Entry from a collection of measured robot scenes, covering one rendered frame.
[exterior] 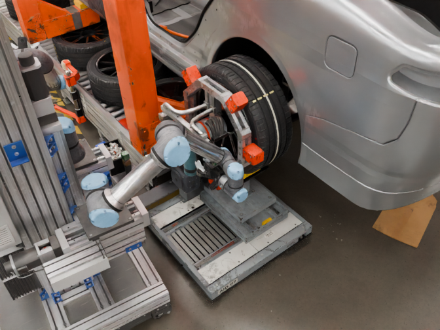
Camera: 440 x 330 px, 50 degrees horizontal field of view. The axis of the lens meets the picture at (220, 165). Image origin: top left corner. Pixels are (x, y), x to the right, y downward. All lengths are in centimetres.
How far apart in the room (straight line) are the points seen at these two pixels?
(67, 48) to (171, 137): 267
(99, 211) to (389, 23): 137
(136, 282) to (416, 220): 191
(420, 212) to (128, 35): 226
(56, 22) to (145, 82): 198
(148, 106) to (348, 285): 161
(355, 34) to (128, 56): 122
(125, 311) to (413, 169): 161
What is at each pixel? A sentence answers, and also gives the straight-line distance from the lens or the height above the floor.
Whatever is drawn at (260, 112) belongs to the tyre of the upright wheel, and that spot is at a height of 105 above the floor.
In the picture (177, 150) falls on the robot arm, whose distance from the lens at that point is 192.
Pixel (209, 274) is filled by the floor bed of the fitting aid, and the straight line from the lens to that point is 294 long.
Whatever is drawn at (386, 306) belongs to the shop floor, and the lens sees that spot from 304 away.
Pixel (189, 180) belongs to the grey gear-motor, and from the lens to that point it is 308.
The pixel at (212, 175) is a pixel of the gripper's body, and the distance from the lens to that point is 238.
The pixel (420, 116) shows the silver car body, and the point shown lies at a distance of 203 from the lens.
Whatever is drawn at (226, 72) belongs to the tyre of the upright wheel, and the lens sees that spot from 253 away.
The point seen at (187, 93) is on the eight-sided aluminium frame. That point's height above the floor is 97.
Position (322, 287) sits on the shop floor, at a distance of 302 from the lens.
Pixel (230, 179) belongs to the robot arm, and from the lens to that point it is 221.
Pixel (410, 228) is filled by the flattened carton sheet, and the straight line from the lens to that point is 344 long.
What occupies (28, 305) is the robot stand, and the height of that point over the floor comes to 21.
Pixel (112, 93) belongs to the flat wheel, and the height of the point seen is 40.
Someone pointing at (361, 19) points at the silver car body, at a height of 165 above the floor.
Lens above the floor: 249
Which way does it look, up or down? 42 degrees down
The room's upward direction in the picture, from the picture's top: 2 degrees counter-clockwise
